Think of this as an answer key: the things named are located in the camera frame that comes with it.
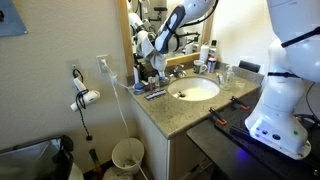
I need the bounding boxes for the white power cable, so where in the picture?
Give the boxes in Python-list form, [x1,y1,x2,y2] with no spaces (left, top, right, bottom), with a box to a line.
[101,59,150,180]

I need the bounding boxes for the wood framed wall mirror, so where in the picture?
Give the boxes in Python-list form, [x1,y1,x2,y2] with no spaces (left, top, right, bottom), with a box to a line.
[116,0,219,76]

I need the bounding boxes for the blue mouthwash bottle black cap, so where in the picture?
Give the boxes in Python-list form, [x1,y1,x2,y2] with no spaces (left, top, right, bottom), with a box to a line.
[208,40,217,58]

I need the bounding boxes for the white wall hair dryer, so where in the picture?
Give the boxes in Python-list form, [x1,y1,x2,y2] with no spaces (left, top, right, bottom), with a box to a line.
[70,68,100,112]

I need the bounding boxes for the black perforated mounting board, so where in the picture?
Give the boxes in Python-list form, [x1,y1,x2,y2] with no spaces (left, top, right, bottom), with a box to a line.
[213,99,320,180]

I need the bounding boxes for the white oval sink basin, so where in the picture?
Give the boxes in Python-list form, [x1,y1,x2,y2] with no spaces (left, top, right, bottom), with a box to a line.
[168,77,220,101]

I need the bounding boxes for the orange black clamp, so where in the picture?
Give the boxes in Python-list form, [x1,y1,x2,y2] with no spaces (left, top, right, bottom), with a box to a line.
[231,96,250,110]
[209,107,227,126]

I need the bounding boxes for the blue white pill packet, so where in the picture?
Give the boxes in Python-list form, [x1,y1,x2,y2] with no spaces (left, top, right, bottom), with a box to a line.
[145,90,166,101]

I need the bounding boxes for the blue white toothpaste box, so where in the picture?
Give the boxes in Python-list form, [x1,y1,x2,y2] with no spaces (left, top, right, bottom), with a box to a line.
[216,73,224,87]

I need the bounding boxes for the grey green mug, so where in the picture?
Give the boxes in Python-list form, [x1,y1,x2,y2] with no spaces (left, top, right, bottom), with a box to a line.
[193,60,207,74]

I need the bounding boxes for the tall white spray bottle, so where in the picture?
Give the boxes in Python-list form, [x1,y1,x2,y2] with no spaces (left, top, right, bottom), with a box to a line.
[199,44,209,62]

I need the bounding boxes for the black object at counter corner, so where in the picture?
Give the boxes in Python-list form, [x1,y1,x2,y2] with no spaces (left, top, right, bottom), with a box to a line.
[239,60,260,73]

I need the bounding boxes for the blue round lid container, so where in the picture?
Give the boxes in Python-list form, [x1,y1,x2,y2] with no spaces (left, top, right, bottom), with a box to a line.
[133,82,145,94]

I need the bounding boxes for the white towel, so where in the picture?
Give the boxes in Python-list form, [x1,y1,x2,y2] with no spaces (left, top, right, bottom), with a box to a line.
[136,30,167,77]

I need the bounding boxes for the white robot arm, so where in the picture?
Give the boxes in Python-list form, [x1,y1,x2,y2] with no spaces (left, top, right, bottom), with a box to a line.
[245,0,320,160]

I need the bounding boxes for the white round waste basket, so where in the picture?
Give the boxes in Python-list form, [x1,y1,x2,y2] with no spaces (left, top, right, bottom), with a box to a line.
[112,138,144,174]

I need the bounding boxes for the white wall outlet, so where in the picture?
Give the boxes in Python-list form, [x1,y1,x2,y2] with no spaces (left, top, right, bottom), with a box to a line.
[96,55,108,74]

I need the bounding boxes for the grey tray of toiletries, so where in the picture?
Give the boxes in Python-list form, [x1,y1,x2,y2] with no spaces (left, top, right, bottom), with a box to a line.
[158,77,170,87]

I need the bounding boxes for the clear soap pump bottle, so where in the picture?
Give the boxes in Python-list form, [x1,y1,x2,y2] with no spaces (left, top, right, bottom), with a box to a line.
[224,65,234,90]

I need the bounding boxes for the black bin with liner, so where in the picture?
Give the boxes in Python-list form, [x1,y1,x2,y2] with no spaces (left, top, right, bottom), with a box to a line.
[0,135,74,180]

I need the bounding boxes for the chrome sink faucet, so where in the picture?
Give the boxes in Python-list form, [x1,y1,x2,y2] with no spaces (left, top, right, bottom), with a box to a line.
[173,64,187,78]

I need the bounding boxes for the dark glass bottle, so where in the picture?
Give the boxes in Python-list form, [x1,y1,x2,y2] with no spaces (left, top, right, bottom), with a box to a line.
[134,53,148,81]

